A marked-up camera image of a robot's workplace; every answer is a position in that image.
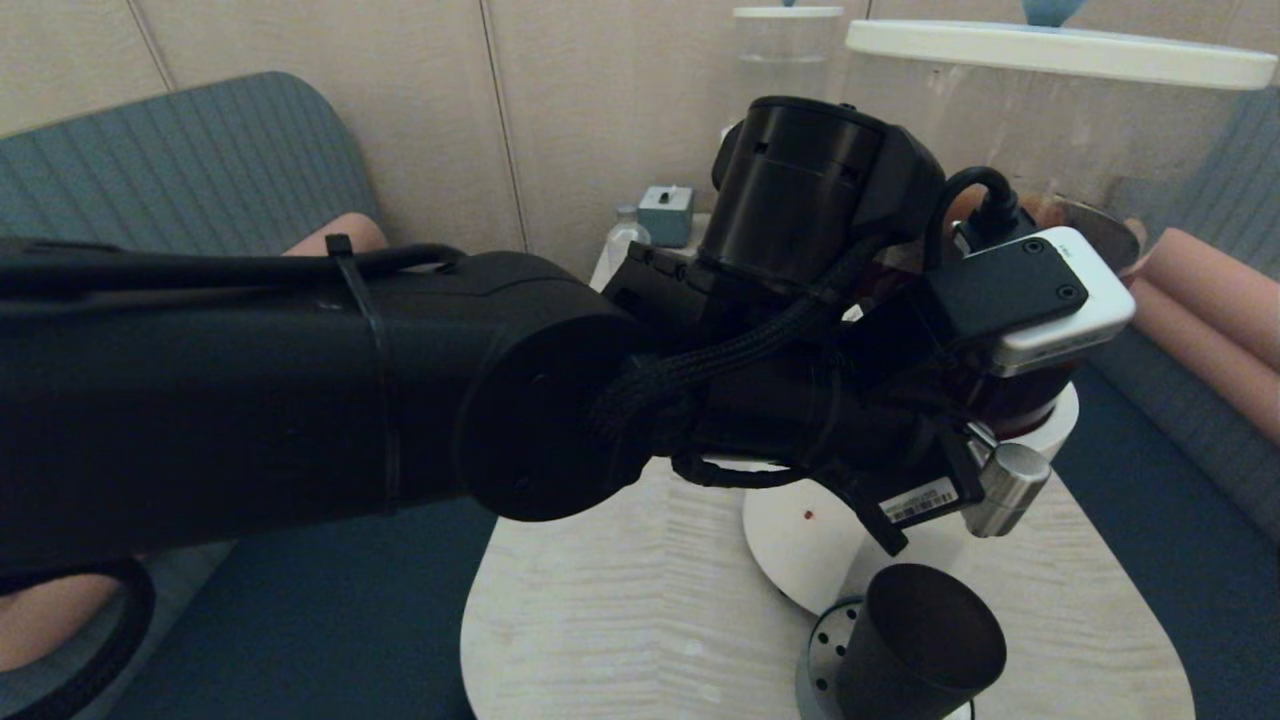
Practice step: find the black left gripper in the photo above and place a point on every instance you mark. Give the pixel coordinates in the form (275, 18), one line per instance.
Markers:
(890, 460)

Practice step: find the large metal dispenser tap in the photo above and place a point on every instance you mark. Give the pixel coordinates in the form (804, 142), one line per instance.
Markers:
(1010, 490)

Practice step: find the black cup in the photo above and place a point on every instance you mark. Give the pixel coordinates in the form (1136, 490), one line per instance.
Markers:
(920, 645)

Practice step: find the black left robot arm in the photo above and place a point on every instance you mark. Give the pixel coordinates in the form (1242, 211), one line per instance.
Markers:
(200, 400)

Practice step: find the large tea dispenser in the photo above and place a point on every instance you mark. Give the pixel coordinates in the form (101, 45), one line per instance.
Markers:
(800, 560)

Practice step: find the large round perforated drip tray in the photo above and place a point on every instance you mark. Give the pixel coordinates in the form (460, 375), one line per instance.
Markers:
(825, 655)

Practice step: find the blue-grey upholstered sofa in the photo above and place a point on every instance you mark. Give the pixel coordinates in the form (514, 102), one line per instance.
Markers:
(1180, 560)
(200, 160)

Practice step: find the pink bolster cushion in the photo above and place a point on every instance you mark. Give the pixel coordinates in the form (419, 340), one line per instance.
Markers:
(340, 235)
(40, 620)
(1200, 355)
(1220, 290)

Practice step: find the blue-grey tissue box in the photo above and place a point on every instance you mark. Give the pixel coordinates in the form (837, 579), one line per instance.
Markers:
(665, 219)

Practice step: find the clear plastic bottle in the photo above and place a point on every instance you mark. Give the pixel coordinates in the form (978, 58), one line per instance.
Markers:
(622, 240)

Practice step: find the small water dispenser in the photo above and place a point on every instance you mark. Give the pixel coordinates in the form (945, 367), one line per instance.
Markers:
(790, 60)

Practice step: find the large white lid blue knob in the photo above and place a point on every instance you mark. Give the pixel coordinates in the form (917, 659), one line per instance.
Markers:
(1060, 52)

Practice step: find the small white dispenser lid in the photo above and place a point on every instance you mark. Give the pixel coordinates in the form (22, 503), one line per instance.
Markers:
(786, 12)

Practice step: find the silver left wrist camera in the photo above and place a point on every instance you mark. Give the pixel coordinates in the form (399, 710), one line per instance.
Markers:
(1040, 300)

